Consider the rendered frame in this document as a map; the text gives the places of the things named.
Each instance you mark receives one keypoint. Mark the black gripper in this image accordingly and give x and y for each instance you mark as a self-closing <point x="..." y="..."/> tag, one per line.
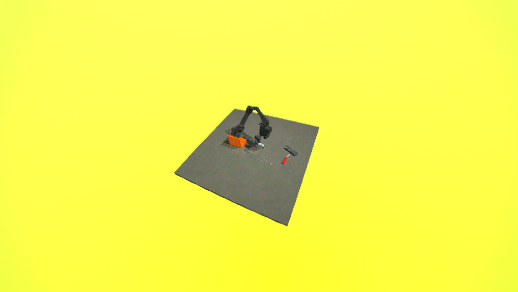
<point x="258" y="137"/>

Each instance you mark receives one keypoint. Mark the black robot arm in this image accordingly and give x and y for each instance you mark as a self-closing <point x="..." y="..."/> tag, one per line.
<point x="264" y="127"/>

